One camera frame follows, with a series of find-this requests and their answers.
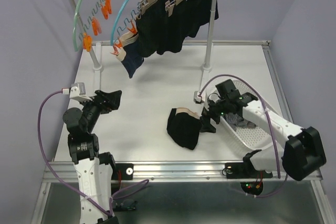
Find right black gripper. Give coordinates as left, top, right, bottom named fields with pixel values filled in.
left=198, top=97, right=230, bottom=133

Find black eyeglasses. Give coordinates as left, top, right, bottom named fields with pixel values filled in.
left=113, top=200, right=138, bottom=212

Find white clothes rack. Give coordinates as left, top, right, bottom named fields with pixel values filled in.
left=56, top=0, right=221, bottom=95

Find grey striped underwear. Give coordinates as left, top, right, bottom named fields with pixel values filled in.
left=225, top=113, right=256, bottom=131

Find black underwear beige waistband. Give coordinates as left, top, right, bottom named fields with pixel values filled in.
left=166, top=107, right=202, bottom=151

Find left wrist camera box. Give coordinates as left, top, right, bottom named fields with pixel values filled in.
left=61, top=82, right=92, bottom=103

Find right black shorts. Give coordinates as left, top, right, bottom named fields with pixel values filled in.
left=171, top=0, right=212, bottom=39

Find blue clip hanger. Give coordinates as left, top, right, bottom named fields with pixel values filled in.
left=111, top=0, right=167, bottom=57

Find navy underwear beige waistband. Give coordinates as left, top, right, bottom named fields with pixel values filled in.
left=116, top=31, right=144, bottom=79

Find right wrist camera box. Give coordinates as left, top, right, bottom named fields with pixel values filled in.
left=193, top=91, right=204, bottom=104

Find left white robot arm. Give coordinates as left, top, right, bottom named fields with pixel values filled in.
left=62, top=90, right=122, bottom=223

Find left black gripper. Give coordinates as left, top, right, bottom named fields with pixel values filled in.
left=78, top=89, right=121, bottom=131

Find left black shorts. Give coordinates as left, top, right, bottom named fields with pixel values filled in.
left=136, top=0, right=172, bottom=58

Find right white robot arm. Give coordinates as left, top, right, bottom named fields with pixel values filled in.
left=194, top=79, right=327, bottom=181

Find aluminium mounting rail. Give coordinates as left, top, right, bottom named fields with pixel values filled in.
left=42, top=161, right=323, bottom=183

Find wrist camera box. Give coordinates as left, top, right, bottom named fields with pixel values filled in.
left=193, top=91, right=204, bottom=104
left=61, top=82, right=92, bottom=103

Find green clip hanger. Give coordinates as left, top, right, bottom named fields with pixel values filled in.
left=72, top=0, right=113, bottom=52

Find white perforated plastic basket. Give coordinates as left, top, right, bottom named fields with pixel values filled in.
left=205, top=77, right=272, bottom=158

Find black shorts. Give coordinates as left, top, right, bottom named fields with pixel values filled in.
left=136, top=0, right=172, bottom=58
left=171, top=0, right=212, bottom=39

